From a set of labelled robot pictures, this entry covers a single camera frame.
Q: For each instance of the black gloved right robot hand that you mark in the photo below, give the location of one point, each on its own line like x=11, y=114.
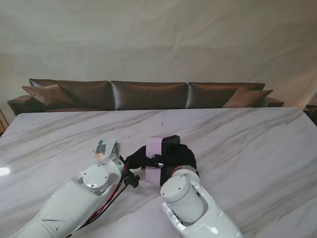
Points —
x=188, y=156

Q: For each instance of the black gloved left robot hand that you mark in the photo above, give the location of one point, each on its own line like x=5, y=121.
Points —
x=138, y=160

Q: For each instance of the black tissue box base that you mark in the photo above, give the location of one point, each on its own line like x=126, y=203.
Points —
x=171, y=148

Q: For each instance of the pink tissue box cover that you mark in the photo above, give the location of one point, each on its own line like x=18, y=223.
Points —
x=153, y=146

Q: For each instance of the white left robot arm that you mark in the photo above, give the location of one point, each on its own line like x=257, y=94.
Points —
x=69, y=203

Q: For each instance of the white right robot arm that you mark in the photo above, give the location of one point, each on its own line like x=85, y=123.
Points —
x=188, y=200

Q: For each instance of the green white tissue pack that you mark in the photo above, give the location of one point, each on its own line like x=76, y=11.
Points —
x=104, y=148

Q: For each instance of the brown leather sofa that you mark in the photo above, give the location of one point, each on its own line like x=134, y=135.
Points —
x=148, y=96

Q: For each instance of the brown sofa back cushion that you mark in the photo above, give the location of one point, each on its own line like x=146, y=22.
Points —
x=213, y=95
x=148, y=95
x=86, y=94

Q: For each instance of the brown throw pillow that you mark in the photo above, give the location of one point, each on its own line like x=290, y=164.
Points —
x=245, y=98
x=49, y=96

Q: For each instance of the dark furniture piece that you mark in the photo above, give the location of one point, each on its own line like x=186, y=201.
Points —
x=311, y=109

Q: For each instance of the wooden furniture piece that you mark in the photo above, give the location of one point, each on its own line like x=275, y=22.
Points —
x=2, y=121

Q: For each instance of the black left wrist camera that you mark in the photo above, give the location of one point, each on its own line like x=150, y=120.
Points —
x=131, y=180

